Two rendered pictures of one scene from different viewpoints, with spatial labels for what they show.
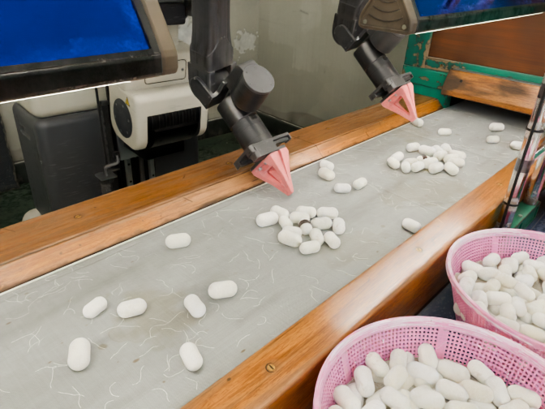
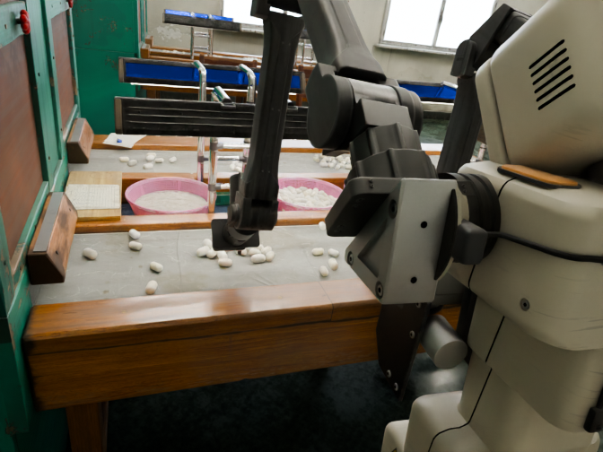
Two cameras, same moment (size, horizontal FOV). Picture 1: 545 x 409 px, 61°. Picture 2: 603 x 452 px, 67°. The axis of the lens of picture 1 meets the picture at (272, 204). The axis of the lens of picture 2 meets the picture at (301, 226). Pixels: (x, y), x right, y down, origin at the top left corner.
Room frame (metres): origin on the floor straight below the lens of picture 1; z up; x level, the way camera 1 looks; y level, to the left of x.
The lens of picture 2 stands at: (1.77, 0.25, 1.34)
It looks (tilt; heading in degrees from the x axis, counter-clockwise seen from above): 26 degrees down; 206
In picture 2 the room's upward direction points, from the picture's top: 8 degrees clockwise
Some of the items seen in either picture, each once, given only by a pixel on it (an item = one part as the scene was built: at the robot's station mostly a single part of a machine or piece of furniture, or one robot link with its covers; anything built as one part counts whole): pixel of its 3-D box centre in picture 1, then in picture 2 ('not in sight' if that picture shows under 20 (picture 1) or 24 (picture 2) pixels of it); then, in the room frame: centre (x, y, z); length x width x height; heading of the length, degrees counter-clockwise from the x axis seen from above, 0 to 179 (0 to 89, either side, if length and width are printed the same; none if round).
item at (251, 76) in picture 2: not in sight; (220, 134); (0.54, -0.69, 0.90); 0.20 x 0.19 x 0.45; 138
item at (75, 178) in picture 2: not in sight; (93, 193); (0.97, -0.81, 0.77); 0.33 x 0.15 x 0.01; 48
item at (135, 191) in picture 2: not in sight; (171, 206); (0.80, -0.66, 0.72); 0.27 x 0.27 x 0.10
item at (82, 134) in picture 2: not in sight; (81, 139); (0.78, -1.09, 0.83); 0.30 x 0.06 x 0.07; 48
